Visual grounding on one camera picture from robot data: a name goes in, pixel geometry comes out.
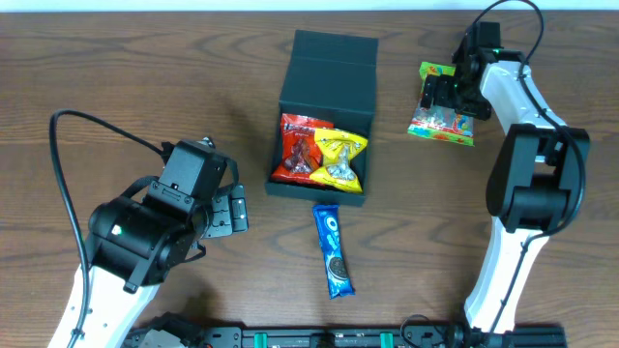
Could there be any green Haribo gummy bag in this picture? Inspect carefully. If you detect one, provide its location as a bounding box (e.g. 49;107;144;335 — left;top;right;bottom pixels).
407;62;474;147

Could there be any red Hacks candy bag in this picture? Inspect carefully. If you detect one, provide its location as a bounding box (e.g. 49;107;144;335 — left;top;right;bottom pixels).
271;113;334;185

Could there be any yellow Hacks candy bag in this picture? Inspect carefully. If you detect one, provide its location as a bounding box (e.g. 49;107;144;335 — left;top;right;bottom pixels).
309;128;368;193

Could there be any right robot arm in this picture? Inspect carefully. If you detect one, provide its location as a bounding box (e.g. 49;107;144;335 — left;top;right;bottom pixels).
420;20;590;334

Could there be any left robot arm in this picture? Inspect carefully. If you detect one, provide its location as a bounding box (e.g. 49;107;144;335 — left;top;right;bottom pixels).
49;138;249;347

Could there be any blue Oreo cookie pack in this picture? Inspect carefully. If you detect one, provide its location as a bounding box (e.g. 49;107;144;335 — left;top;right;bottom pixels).
312;205;355;300

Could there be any black Mars bar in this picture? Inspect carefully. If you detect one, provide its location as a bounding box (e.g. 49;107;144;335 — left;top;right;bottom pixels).
201;137;215;148

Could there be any right black cable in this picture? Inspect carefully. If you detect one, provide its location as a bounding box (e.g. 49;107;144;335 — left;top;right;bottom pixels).
463;0;586;334

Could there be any black cable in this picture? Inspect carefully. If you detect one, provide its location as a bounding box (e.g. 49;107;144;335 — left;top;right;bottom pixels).
48;109;165;348
463;0;586;334

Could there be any left black cable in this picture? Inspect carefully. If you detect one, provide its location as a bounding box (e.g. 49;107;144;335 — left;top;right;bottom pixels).
48;109;165;348

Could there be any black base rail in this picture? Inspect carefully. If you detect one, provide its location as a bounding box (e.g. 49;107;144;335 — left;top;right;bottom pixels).
121;313;568;348

